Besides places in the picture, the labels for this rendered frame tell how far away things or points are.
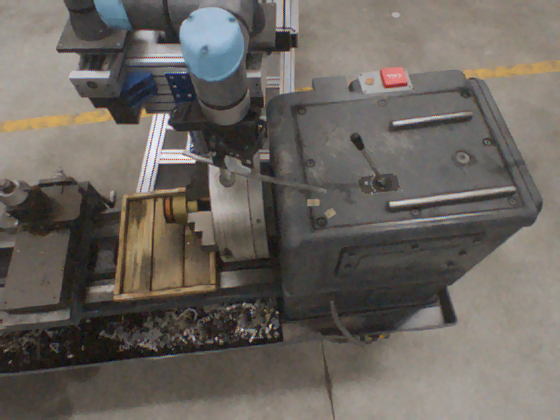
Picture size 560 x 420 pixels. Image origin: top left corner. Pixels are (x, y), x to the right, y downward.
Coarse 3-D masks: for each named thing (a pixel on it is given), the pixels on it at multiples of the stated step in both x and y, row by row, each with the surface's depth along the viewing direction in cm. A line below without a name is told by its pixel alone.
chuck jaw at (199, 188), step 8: (200, 168) 101; (208, 168) 101; (192, 176) 103; (200, 176) 102; (208, 176) 102; (192, 184) 102; (200, 184) 102; (208, 184) 103; (192, 192) 103; (200, 192) 103; (208, 192) 103
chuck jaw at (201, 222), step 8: (192, 216) 103; (200, 216) 103; (208, 216) 103; (192, 224) 103; (200, 224) 101; (208, 224) 101; (200, 232) 101; (208, 232) 100; (208, 240) 98; (208, 248) 99; (216, 248) 100
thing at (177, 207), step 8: (184, 192) 105; (168, 200) 104; (176, 200) 103; (184, 200) 103; (192, 200) 105; (200, 200) 109; (168, 208) 103; (176, 208) 103; (184, 208) 102; (192, 208) 104; (200, 208) 110; (168, 216) 104; (176, 216) 103; (184, 216) 103
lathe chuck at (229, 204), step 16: (240, 160) 95; (240, 176) 93; (224, 192) 92; (240, 192) 92; (224, 208) 92; (240, 208) 92; (224, 224) 92; (240, 224) 93; (224, 240) 94; (240, 240) 95; (224, 256) 100; (240, 256) 100
